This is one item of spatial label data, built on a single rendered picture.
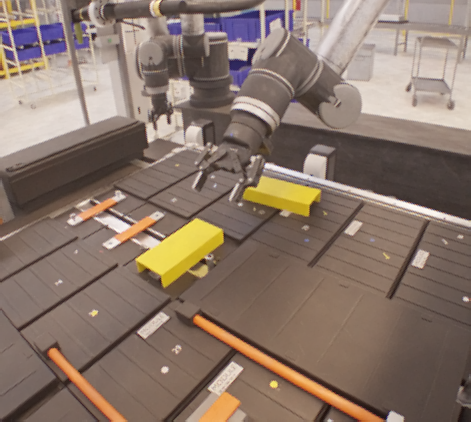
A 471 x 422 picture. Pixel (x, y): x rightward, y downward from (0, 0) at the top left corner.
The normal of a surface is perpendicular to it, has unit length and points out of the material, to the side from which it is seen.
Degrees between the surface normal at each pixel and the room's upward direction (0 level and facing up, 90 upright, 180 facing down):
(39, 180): 90
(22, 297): 0
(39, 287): 0
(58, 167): 90
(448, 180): 90
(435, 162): 90
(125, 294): 0
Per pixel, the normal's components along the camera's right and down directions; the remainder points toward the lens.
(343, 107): 0.11, 0.47
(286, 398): -0.04, -0.88
